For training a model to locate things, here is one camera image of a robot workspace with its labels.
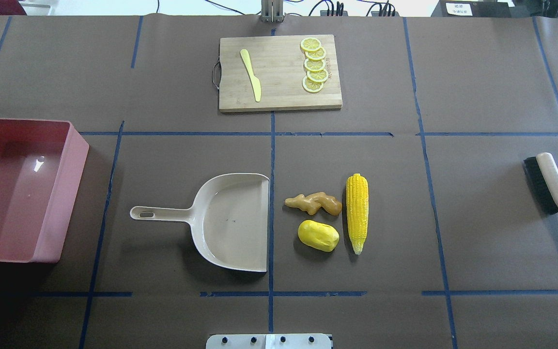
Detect yellow toy corn cob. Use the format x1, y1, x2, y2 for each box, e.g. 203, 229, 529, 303
346, 173, 369, 255

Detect pink plastic bin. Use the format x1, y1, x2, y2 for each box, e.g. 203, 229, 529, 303
0, 118, 89, 263

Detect aluminium frame post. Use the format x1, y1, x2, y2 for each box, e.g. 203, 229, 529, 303
260, 0, 285, 23

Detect yellow plastic knife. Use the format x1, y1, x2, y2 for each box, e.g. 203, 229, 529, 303
240, 48, 262, 102

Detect beige hand brush black bristles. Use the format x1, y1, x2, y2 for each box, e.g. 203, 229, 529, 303
523, 152, 558, 215

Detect brown toy ginger root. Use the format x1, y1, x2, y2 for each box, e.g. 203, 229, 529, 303
284, 192, 343, 216

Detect lemon slice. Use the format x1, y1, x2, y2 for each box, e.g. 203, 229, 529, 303
306, 69, 329, 83
302, 77, 324, 93
303, 58, 327, 73
304, 47, 327, 61
299, 37, 322, 52

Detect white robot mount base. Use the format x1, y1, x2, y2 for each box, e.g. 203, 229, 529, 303
205, 333, 334, 349

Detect beige plastic dustpan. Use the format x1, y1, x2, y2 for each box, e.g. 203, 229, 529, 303
130, 173, 270, 272

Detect black power box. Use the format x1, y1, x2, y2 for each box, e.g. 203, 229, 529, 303
430, 0, 519, 18

